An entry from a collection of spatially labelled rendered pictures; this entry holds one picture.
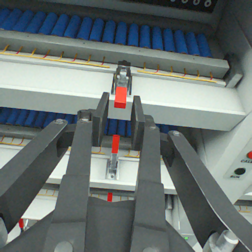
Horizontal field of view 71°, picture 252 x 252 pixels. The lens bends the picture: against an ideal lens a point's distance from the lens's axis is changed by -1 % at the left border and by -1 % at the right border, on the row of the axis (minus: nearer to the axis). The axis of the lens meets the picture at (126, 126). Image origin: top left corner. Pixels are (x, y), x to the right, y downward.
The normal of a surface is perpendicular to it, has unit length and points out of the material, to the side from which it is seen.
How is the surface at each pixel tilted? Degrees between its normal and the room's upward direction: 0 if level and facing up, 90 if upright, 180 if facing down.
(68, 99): 110
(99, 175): 20
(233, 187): 90
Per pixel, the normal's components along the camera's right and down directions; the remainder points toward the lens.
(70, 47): -0.08, 0.83
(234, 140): -0.03, 0.61
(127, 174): 0.10, -0.53
